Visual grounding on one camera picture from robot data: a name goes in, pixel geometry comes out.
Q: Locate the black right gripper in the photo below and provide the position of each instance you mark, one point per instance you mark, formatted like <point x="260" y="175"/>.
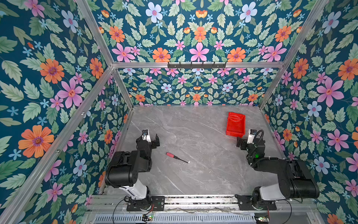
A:
<point x="246" y="143"/>

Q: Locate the red handled screwdriver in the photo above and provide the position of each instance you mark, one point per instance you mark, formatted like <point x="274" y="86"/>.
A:
<point x="175" y="157"/>

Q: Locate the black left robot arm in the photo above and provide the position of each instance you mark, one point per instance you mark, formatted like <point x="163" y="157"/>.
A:
<point x="124" y="168"/>

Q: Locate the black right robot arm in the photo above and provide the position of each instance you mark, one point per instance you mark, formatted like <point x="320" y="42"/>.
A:
<point x="294" y="180"/>

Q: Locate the red plastic bin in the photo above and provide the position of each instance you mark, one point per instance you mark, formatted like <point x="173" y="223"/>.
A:
<point x="236" y="124"/>

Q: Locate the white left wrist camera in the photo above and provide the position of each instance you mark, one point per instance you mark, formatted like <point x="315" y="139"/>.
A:
<point x="146" y="135"/>

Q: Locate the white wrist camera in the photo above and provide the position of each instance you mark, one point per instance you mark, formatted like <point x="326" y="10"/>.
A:
<point x="146" y="135"/>
<point x="251" y="136"/>

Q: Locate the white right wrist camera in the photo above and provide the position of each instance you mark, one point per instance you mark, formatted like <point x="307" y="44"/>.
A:
<point x="251" y="136"/>

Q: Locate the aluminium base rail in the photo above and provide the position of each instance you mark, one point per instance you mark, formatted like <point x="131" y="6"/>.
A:
<point x="202" y="209"/>

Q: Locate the black wall hook rail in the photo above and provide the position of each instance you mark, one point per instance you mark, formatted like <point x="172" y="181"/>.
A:
<point x="196" y="65"/>

